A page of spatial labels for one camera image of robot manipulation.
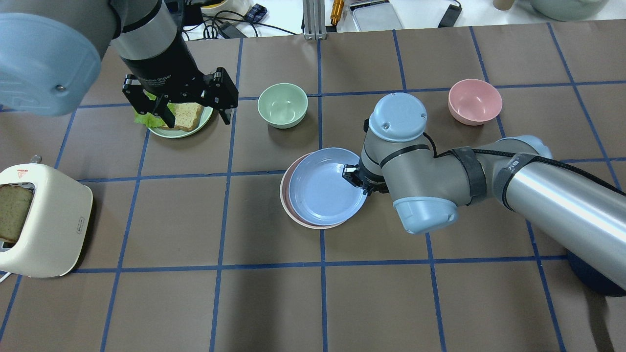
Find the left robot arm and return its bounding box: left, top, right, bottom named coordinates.
left=0, top=0, right=239, bottom=128

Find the orange cylinder tool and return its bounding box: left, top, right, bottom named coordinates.
left=330, top=0, right=345, bottom=27

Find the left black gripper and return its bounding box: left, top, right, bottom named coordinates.
left=122, top=42, right=239, bottom=128

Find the bread slice on plate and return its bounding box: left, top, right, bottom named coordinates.
left=161, top=103, right=205, bottom=132

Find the white bowl with toys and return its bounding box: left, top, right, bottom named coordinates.
left=201, top=0, right=253, bottom=16

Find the pink bowl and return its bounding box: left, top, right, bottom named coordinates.
left=447, top=79, right=503, bottom=126

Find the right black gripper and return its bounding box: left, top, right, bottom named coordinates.
left=341, top=159, right=389, bottom=196

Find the lettuce leaf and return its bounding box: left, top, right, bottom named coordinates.
left=134, top=109, right=166, bottom=129

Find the white toaster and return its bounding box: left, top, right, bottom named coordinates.
left=0, top=163, right=93, bottom=278

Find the aluminium frame post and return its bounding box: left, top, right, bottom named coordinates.
left=302, top=0, right=327, bottom=40

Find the cream plate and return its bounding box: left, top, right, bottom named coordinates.
left=279, top=153, right=346, bottom=230

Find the steel mixing bowl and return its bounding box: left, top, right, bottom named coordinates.
left=530, top=0, right=609, bottom=22

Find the blue plate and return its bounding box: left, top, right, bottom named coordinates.
left=289, top=147, right=367, bottom=226

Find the black power adapter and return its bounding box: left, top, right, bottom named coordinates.
left=438, top=4, right=463, bottom=27

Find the silver metal tray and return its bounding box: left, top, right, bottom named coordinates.
left=349, top=0, right=404, bottom=32

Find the green plate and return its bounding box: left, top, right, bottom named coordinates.
left=148, top=107, right=213, bottom=139

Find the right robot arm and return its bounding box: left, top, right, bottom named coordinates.
left=342, top=93, right=626, bottom=289

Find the bread slice in toaster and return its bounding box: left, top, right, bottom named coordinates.
left=0, top=185, right=34, bottom=243

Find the green bowl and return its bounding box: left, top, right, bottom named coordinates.
left=257, top=83, right=309, bottom=129

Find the blue saucepan with lid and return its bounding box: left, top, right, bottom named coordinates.
left=566, top=249, right=626, bottom=297

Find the pink plate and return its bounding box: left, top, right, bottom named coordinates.
left=281, top=154, right=345, bottom=228

